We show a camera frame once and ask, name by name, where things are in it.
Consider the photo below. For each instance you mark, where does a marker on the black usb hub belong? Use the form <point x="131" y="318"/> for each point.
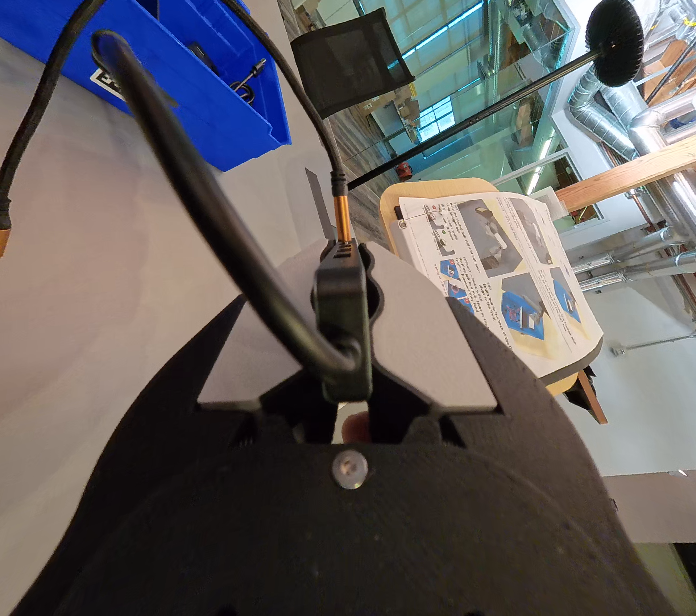
<point x="341" y="301"/>

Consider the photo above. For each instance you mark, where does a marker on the small red object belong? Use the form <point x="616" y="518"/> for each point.
<point x="402" y="170"/>

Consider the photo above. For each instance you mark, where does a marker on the blue plastic bin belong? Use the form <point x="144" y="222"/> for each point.
<point x="217" y="127"/>

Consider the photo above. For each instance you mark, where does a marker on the silver ventilation duct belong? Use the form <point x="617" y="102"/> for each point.
<point x="603" y="116"/>

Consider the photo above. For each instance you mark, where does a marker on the silver wall pipes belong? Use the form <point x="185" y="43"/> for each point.
<point x="641" y="262"/>

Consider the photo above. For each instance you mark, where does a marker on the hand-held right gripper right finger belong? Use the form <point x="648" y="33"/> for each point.
<point x="429" y="344"/>

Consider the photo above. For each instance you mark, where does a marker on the small black adapter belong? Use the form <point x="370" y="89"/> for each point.
<point x="202" y="57"/>

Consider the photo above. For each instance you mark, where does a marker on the printed instruction sheet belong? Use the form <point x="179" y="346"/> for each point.
<point x="489" y="257"/>

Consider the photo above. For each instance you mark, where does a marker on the black floor lamp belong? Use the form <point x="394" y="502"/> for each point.
<point x="614" y="40"/>

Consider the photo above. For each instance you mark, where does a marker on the wooden beam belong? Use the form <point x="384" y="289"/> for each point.
<point x="641" y="167"/>

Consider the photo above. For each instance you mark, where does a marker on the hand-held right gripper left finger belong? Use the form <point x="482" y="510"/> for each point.
<point x="244" y="355"/>

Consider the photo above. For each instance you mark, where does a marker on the black mesh chair back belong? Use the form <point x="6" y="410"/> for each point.
<point x="348" y="61"/>

